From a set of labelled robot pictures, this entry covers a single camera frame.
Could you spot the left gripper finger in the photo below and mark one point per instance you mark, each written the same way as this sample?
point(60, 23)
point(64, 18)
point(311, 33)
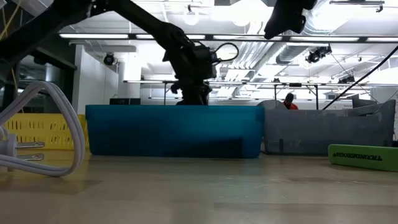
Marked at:
point(202, 95)
point(186, 95)

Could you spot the green eraser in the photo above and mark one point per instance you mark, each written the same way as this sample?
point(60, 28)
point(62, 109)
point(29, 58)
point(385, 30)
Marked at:
point(342, 162)

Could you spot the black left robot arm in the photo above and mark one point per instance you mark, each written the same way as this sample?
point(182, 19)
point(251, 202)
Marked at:
point(140, 18)

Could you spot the teal plastic bin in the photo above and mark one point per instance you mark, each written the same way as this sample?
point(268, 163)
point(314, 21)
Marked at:
point(174, 130)

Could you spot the black ceiling spotlight cluster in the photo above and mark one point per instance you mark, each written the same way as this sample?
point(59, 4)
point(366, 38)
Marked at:
point(346, 80)
point(317, 54)

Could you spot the round pendant lamp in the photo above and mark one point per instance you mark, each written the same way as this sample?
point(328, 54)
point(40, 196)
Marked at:
point(190, 18)

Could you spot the black monitor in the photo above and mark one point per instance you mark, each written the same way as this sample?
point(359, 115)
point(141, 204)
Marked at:
point(124, 101)

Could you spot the grey chair back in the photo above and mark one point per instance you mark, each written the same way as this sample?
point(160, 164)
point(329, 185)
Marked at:
point(270, 105)

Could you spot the black round spotlight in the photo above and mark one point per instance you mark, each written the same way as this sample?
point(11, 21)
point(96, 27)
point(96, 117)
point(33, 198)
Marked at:
point(109, 59)

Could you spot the person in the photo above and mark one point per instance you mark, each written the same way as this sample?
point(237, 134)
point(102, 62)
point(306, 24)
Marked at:
point(290, 103)

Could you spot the long linear ceiling light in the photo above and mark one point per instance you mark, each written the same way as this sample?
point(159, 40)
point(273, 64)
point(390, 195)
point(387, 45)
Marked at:
point(93, 36)

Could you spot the dark grey plastic tray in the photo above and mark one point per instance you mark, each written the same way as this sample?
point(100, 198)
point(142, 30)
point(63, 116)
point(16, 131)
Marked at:
point(326, 130)

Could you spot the yellow plastic basket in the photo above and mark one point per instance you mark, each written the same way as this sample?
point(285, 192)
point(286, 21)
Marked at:
point(46, 130)

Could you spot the black metal table frame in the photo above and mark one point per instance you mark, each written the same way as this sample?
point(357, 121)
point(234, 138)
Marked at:
point(164, 93)
point(316, 96)

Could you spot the silver ventilation duct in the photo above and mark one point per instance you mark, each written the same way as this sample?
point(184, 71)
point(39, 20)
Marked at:
point(325, 18)

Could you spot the black track light rail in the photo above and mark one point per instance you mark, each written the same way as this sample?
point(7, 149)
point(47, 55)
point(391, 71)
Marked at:
point(357, 2)

